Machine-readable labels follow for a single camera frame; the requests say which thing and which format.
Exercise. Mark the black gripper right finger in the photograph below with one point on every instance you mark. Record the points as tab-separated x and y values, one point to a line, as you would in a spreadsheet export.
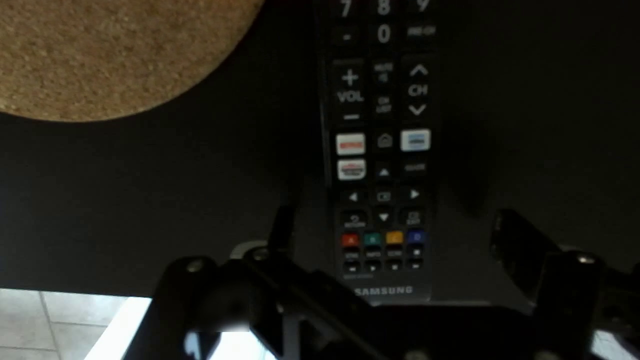
520	249

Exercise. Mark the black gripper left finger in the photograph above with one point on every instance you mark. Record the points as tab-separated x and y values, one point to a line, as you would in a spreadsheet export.
283	230

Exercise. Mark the black Samsung remote control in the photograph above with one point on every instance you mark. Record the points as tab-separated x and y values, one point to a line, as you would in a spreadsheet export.
377	85

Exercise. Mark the round cork coaster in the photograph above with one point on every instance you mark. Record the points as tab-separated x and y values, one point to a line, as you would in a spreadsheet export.
92	60

